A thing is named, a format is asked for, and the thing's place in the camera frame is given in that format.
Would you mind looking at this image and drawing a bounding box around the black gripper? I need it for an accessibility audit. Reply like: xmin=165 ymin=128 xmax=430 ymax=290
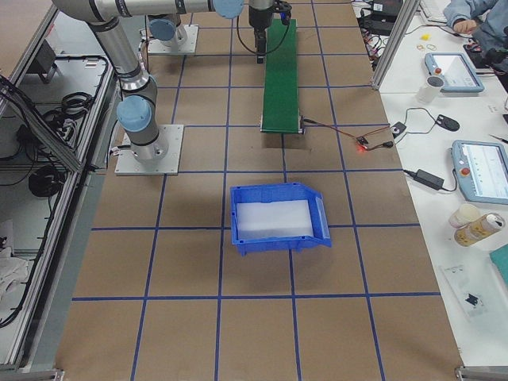
xmin=248 ymin=0 xmax=292 ymax=64

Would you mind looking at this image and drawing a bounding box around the person blue sleeve forearm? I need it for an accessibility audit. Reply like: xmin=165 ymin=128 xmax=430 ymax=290
xmin=443 ymin=0 xmax=507 ymax=52

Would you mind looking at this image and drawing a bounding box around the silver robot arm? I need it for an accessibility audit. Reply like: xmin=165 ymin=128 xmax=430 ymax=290
xmin=53 ymin=1 xmax=244 ymax=162
xmin=148 ymin=1 xmax=292 ymax=64

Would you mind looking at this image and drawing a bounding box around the person hand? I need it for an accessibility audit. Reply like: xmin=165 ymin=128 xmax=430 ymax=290
xmin=452 ymin=19 xmax=478 ymax=35

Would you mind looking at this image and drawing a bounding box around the green conveyor belt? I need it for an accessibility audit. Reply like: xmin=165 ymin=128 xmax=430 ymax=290
xmin=261 ymin=19 xmax=302 ymax=133

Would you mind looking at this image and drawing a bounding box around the small red-lit circuit board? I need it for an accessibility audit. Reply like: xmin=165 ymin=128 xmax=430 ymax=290
xmin=356 ymin=136 xmax=368 ymax=152

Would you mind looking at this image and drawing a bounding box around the black white small controller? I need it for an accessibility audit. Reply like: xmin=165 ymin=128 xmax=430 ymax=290
xmin=390 ymin=121 xmax=407 ymax=140

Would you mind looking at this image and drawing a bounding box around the white paper cup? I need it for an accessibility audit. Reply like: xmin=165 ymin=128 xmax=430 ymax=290
xmin=416 ymin=75 xmax=445 ymax=104

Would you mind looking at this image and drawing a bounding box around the blue plastic bin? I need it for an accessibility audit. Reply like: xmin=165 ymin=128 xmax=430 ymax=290
xmin=230 ymin=183 xmax=332 ymax=256

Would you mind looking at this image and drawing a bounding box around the far teach pendant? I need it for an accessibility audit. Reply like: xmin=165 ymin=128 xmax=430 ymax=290
xmin=424 ymin=52 xmax=484 ymax=94

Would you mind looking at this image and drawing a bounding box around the teach pendant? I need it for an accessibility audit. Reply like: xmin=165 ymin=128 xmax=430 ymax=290
xmin=424 ymin=52 xmax=484 ymax=94
xmin=451 ymin=140 xmax=507 ymax=205

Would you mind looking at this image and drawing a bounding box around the black round puck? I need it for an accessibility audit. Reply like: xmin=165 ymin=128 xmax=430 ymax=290
xmin=436 ymin=114 xmax=460 ymax=132

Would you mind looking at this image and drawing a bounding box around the black power adapter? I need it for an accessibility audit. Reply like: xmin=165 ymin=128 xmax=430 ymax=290
xmin=403 ymin=169 xmax=458 ymax=192

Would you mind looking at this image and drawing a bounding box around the near teach pendant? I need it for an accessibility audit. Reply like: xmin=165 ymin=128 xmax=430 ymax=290
xmin=451 ymin=140 xmax=507 ymax=205

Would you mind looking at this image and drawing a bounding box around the beige lidded cup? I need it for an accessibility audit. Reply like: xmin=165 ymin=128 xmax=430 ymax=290
xmin=448 ymin=203 xmax=481 ymax=229

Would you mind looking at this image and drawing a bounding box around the yellow drink can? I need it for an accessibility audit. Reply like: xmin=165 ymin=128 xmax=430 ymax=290
xmin=454 ymin=213 xmax=506 ymax=247

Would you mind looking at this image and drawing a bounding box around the teal notebook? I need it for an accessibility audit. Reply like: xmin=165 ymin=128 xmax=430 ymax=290
xmin=490 ymin=244 xmax=508 ymax=283

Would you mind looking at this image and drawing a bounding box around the clear plastic bag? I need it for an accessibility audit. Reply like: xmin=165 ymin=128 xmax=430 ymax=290
xmin=439 ymin=261 xmax=507 ymax=321

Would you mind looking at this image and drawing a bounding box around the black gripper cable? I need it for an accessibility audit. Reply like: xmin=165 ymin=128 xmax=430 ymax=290
xmin=236 ymin=7 xmax=259 ymax=54

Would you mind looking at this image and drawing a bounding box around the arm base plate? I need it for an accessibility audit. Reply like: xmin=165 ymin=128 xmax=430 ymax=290
xmin=148 ymin=23 xmax=199 ymax=56
xmin=115 ymin=125 xmax=184 ymax=175

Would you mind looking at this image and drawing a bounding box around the aluminium frame post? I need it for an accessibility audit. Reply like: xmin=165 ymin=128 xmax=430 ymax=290
xmin=371 ymin=0 xmax=420 ymax=90

